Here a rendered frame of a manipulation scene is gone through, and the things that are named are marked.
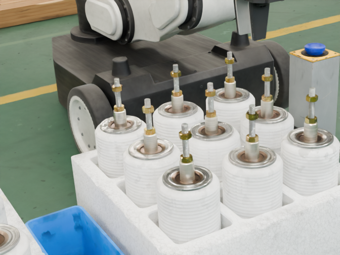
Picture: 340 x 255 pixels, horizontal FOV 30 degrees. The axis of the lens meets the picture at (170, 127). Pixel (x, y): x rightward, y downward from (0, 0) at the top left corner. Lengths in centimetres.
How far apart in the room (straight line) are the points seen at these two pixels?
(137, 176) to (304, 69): 43
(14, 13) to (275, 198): 207
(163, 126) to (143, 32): 54
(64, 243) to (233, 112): 40
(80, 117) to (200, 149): 55
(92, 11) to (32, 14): 114
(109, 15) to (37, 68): 65
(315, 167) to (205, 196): 21
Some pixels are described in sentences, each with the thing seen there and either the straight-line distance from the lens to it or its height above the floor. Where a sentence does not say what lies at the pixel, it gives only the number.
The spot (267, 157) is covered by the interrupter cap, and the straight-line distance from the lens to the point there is 100.
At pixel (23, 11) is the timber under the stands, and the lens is 292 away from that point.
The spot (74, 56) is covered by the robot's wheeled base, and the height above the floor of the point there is 17.
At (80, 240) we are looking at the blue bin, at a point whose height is 5.
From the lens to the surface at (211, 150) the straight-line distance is 106.
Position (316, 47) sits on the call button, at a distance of 127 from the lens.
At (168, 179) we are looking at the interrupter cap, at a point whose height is 25.
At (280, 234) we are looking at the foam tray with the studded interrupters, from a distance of 101.
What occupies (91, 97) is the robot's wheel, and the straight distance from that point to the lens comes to 146.
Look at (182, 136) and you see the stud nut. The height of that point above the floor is 32.
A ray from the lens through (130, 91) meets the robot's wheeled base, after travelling 147.
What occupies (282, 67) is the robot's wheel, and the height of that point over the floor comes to 15.
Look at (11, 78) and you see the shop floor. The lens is 224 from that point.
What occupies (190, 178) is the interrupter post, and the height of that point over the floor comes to 26.
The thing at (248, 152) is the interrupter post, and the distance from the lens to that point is 99.
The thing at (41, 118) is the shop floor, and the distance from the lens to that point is 187.
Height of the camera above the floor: 72
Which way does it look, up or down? 25 degrees down
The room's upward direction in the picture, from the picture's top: 4 degrees counter-clockwise
